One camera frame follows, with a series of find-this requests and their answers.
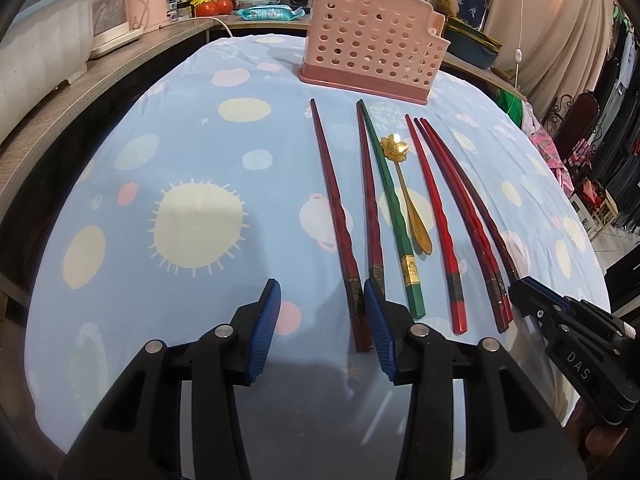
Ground bright red chopstick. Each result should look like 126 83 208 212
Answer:
405 114 469 335

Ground gold flower spoon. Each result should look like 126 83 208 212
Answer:
381 133 433 256

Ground dark red chopstick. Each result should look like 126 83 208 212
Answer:
356 103 385 294
310 99 373 353
413 118 513 334

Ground dark maroon chopstick rightmost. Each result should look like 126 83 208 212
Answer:
420 118 520 282

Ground green chopstick beside spoon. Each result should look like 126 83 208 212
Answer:
357 99 426 320

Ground blue dotted tablecloth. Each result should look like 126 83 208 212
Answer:
25 35 608 461

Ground dark red chopstick far left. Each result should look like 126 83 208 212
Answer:
310 99 373 353

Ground dark teal bowl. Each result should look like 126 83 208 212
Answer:
444 16 502 70

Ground beige hanging cloth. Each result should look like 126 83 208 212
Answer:
483 0 614 116

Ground pink perforated utensil holder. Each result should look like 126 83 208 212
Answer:
298 0 449 105

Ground blue wet wipes pack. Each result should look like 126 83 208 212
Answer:
235 4 306 22

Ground white dish rack bin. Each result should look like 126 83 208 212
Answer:
0 0 93 139

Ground glass food container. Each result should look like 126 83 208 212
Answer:
234 0 280 10

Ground red tomato right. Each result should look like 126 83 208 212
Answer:
216 0 234 15

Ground red tomato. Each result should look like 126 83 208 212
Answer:
216 0 234 15
194 1 218 18

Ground white small appliance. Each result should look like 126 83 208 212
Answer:
89 0 143 60

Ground red tomato left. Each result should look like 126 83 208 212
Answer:
194 1 218 18

